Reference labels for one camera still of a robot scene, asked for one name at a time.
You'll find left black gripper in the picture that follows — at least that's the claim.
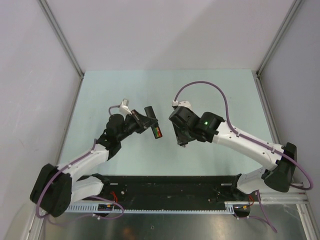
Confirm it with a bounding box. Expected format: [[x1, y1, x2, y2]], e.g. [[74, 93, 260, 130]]
[[117, 109, 158, 142]]

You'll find black remote control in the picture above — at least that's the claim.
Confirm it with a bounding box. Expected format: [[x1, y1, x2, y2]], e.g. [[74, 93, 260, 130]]
[[144, 106, 161, 140]]

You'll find green AAA battery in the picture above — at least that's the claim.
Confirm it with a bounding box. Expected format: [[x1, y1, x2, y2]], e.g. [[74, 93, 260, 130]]
[[152, 127, 160, 138]]

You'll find red AAA battery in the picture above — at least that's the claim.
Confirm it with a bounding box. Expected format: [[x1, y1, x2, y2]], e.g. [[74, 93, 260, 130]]
[[156, 127, 163, 138]]

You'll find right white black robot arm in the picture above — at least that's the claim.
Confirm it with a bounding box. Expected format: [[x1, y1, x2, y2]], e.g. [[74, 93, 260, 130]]
[[169, 106, 297, 201]]

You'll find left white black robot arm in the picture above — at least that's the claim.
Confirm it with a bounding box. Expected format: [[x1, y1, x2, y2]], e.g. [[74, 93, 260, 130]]
[[29, 106, 159, 219]]

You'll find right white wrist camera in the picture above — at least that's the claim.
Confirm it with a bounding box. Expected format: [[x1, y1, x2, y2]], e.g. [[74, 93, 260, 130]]
[[171, 100, 192, 110]]

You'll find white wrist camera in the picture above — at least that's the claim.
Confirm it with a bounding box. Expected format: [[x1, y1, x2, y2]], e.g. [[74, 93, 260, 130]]
[[171, 100, 192, 110], [119, 98, 131, 115]]

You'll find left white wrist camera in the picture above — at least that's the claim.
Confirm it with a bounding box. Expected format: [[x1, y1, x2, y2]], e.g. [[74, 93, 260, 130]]
[[119, 98, 131, 115]]

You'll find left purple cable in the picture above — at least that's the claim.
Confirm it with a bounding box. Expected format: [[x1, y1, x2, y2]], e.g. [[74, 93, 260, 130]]
[[35, 104, 125, 221]]

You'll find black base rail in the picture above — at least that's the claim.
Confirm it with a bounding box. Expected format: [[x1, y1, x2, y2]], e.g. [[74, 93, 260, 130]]
[[98, 175, 250, 211]]

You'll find right aluminium frame post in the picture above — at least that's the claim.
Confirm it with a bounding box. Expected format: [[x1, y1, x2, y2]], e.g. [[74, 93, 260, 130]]
[[255, 0, 305, 77]]

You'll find aluminium frame post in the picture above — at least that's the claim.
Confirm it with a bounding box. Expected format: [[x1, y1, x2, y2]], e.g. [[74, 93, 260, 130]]
[[37, 0, 85, 79], [255, 0, 305, 77]]

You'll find grey slotted cable duct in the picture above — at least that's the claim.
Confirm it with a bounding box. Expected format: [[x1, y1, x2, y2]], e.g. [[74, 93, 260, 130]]
[[67, 201, 237, 215]]

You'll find left aluminium frame post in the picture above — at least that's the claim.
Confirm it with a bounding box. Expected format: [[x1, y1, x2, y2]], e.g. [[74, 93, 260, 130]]
[[37, 0, 85, 79]]

